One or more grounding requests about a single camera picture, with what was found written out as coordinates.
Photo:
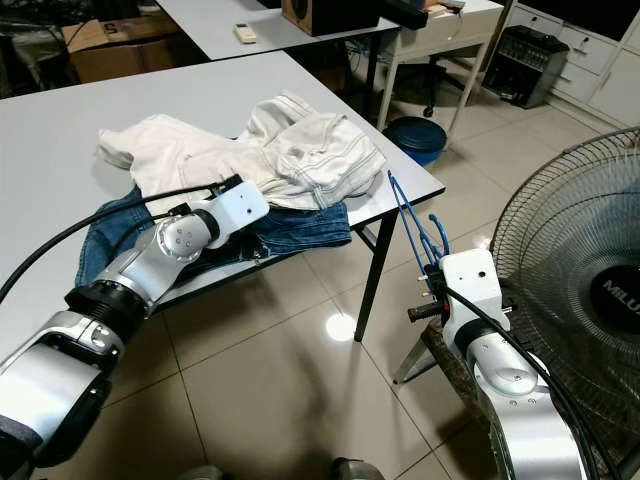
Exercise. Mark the blue plastic hanger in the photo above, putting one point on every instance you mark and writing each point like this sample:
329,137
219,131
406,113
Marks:
408,220

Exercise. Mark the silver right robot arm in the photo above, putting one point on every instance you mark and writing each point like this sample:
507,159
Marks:
530,410

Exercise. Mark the brown wicker chair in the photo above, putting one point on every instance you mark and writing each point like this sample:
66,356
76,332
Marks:
455,375

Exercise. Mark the blue plastic bucket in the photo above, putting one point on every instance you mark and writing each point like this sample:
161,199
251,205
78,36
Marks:
415,140

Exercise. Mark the black standing fan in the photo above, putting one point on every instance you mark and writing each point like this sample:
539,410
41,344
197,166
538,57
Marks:
622,290

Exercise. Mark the grey right robot foot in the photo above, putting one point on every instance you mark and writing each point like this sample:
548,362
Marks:
356,470

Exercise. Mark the grey robot foot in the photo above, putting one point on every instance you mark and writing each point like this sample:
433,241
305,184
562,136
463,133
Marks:
196,473
356,470

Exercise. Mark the black amplifier box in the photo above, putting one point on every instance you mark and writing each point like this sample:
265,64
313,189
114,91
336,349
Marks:
525,65

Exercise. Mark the black long device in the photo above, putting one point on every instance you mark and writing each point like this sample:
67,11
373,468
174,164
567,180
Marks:
405,14

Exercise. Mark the white drawer cabinet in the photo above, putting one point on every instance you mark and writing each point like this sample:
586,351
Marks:
600,60

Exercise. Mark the white table black legs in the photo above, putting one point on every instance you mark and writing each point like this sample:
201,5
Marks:
210,25
80,110

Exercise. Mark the brown wooden speaker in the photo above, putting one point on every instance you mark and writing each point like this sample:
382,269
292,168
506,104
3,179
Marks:
330,15

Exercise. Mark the grey left robot foot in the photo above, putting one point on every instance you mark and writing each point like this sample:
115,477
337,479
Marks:
196,473

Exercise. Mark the white remote control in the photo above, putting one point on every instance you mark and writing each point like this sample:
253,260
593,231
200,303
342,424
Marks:
246,33

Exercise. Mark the brown cardboard box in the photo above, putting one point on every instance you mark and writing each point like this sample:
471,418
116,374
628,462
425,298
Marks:
130,60

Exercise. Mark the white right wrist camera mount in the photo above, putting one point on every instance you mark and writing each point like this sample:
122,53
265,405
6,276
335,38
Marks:
470,285

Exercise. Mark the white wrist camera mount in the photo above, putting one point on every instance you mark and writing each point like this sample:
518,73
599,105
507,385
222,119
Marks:
240,210
470,285

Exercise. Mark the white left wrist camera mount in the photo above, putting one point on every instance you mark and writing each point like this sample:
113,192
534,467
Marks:
240,210

